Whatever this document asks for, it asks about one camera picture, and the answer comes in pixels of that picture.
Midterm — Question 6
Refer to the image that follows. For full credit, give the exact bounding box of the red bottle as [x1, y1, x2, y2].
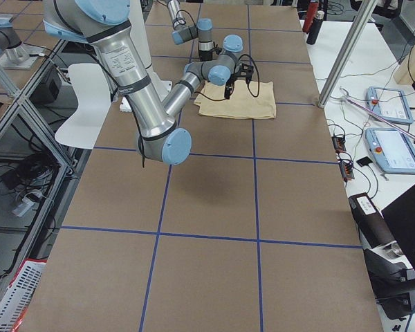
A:
[302, 0, 320, 34]

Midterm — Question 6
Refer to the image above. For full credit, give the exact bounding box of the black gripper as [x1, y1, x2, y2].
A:
[223, 62, 254, 100]
[198, 43, 221, 62]

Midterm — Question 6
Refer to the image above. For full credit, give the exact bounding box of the near blue teach pendant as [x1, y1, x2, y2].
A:
[365, 128, 415, 175]

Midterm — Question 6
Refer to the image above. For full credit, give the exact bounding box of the aluminium frame post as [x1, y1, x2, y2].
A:
[317, 0, 376, 108]

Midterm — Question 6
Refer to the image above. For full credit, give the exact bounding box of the white perforated basket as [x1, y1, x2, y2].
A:
[0, 259, 47, 331]

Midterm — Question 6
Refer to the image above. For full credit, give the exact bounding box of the blue teach pendant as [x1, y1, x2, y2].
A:
[365, 128, 415, 175]
[366, 86, 414, 124]

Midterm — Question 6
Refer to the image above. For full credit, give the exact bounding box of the black bottle clear cap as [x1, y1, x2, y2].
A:
[306, 10, 325, 45]

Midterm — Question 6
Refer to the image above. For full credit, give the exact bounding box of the black monitor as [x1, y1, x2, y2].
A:
[382, 185, 415, 268]

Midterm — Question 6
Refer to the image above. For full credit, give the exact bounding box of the white plastic chair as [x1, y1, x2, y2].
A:
[55, 63, 111, 149]

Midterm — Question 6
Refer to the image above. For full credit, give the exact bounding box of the far blue teach pendant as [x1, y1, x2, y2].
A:
[366, 86, 414, 124]

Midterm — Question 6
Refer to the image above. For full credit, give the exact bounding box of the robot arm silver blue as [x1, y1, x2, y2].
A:
[165, 0, 221, 62]
[44, 1, 255, 165]

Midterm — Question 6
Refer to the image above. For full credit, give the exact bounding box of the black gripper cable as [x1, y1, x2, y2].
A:
[200, 54, 261, 102]

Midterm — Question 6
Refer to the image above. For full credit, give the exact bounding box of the reach grabber stick tool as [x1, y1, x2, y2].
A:
[340, 86, 415, 141]

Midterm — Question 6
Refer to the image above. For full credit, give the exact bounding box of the beige long-sleeve printed shirt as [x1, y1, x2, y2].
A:
[194, 80, 277, 119]

